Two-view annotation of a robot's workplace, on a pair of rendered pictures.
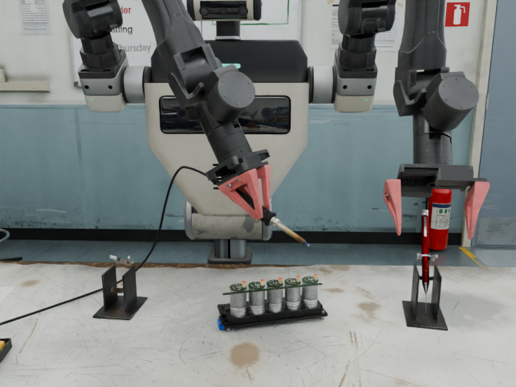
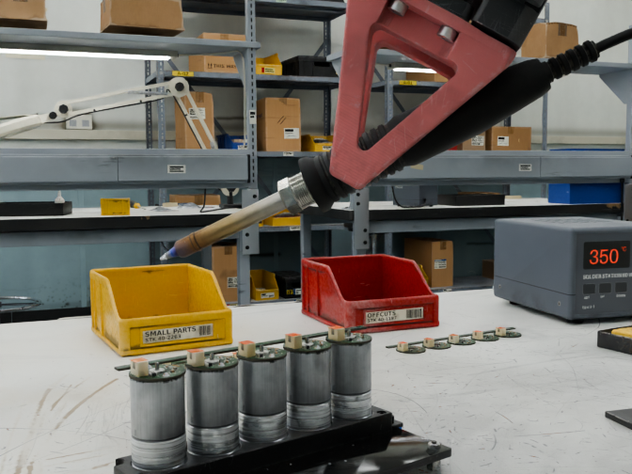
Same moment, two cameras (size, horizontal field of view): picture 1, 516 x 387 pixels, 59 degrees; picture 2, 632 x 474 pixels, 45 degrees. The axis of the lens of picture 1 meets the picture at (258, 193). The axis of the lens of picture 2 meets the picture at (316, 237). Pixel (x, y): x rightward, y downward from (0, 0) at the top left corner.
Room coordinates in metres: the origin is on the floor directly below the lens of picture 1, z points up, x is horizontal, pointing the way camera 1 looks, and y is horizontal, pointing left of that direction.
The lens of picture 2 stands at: (0.99, -0.15, 0.90)
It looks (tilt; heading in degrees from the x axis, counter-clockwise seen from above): 5 degrees down; 157
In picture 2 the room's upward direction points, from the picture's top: straight up
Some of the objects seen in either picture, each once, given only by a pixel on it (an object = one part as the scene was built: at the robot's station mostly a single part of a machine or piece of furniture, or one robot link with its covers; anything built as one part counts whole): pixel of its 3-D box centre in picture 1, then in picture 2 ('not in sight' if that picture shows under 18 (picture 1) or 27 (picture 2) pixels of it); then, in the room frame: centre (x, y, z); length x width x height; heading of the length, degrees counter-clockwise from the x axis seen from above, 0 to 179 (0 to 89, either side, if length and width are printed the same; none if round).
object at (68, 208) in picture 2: not in sight; (33, 208); (-1.90, 0.00, 0.77); 0.24 x 0.16 x 0.04; 73
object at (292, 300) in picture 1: (292, 296); (213, 412); (0.64, -0.05, 0.79); 0.02 x 0.02 x 0.05
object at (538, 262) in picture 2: not in sight; (576, 266); (0.35, 0.43, 0.80); 0.15 x 0.12 x 0.10; 172
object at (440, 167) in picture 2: not in sight; (505, 169); (-1.61, 1.82, 0.90); 1.30 x 0.06 x 0.12; 88
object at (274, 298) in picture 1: (274, 298); (261, 401); (0.64, -0.03, 0.79); 0.02 x 0.02 x 0.05
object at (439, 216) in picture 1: (439, 209); not in sight; (3.06, -1.25, 0.29); 0.16 x 0.15 x 0.55; 88
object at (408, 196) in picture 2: not in sight; (415, 195); (-1.77, 1.49, 0.80); 0.15 x 0.12 x 0.10; 17
